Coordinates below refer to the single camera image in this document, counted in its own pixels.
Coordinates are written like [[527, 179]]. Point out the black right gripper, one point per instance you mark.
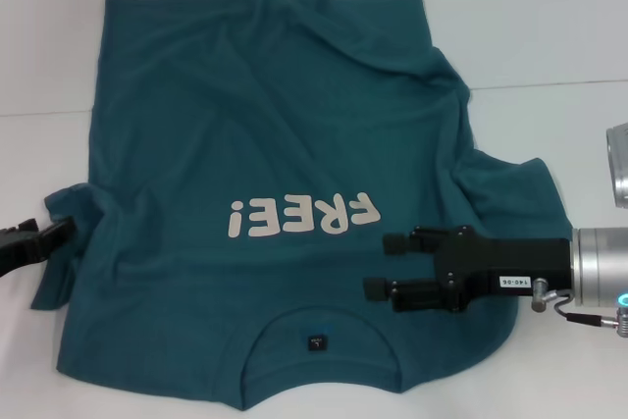
[[505, 262]]

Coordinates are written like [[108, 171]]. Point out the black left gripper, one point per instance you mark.
[[19, 247]]

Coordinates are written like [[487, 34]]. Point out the teal T-shirt with FREE print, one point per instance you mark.
[[245, 120]]

